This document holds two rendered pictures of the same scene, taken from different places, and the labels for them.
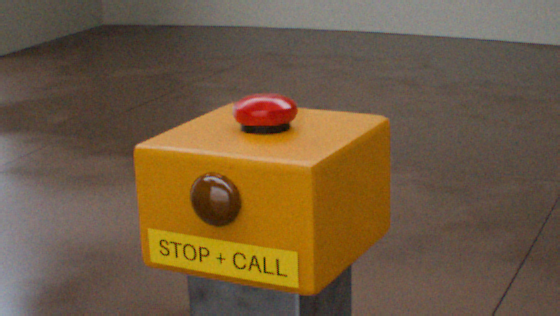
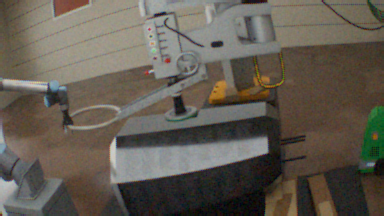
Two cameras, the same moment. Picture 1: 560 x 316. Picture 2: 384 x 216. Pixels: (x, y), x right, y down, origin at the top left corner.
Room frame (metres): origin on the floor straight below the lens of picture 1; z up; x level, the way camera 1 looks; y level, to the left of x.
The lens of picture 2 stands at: (-2.11, -1.51, 1.76)
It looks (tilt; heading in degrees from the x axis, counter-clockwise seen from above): 18 degrees down; 348
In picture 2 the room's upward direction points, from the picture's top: 12 degrees counter-clockwise
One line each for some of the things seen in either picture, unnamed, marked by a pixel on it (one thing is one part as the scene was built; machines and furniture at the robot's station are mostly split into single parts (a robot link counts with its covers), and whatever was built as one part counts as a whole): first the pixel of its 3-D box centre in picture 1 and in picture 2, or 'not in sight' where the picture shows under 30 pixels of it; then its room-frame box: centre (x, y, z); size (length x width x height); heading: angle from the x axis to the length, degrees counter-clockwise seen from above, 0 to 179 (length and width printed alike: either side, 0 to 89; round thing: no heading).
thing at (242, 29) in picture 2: not in sight; (235, 20); (0.79, -2.60, 1.39); 0.74 x 0.34 x 0.25; 1
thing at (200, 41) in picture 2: not in sight; (225, 37); (0.40, -2.35, 1.33); 0.74 x 0.23 x 0.49; 74
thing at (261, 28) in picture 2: not in sight; (261, 27); (0.34, -2.61, 1.37); 0.19 x 0.19 x 0.20
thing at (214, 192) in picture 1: (215, 199); not in sight; (0.55, 0.04, 1.05); 0.03 x 0.02 x 0.03; 62
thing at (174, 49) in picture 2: not in sight; (178, 42); (0.50, -2.05, 1.34); 0.36 x 0.22 x 0.45; 74
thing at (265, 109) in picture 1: (265, 112); not in sight; (0.61, 0.01, 1.09); 0.04 x 0.04 x 0.02
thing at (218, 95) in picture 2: not in sight; (241, 88); (0.99, -2.59, 0.76); 0.49 x 0.49 x 0.05; 62
